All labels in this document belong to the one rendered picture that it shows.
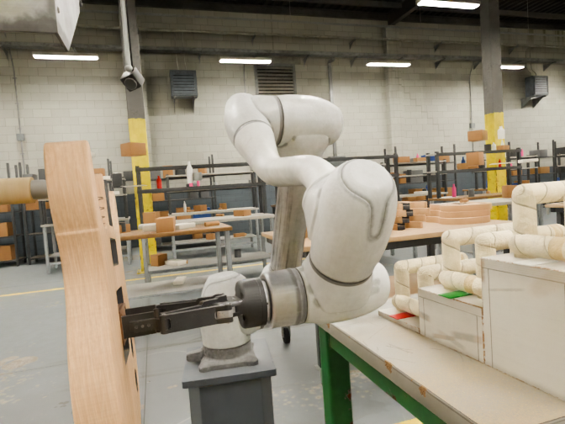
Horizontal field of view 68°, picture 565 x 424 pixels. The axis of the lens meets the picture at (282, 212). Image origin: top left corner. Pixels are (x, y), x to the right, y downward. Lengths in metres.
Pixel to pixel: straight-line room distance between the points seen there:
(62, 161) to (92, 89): 11.49
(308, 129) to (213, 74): 11.11
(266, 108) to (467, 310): 0.64
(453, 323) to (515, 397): 0.17
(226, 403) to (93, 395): 0.89
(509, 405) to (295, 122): 0.75
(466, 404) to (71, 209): 0.54
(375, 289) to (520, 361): 0.22
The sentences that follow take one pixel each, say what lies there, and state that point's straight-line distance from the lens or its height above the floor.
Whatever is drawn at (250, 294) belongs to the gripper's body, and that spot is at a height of 1.08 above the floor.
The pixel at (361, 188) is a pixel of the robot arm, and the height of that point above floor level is 1.22.
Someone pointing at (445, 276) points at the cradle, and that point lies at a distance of 0.84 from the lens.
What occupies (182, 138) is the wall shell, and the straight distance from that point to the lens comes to 11.73.
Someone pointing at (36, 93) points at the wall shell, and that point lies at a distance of 12.16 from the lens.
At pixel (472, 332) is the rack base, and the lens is 0.78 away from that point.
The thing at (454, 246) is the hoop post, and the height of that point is 1.10.
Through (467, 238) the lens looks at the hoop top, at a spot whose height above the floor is 1.11.
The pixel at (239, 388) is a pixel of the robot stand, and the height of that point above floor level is 0.65.
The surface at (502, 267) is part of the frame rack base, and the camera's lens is 0.70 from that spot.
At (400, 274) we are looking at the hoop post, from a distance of 0.97.
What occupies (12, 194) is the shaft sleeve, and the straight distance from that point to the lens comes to 0.59.
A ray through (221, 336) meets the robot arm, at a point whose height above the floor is 0.80.
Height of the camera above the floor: 1.23
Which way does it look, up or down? 3 degrees down
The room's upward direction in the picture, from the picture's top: 4 degrees counter-clockwise
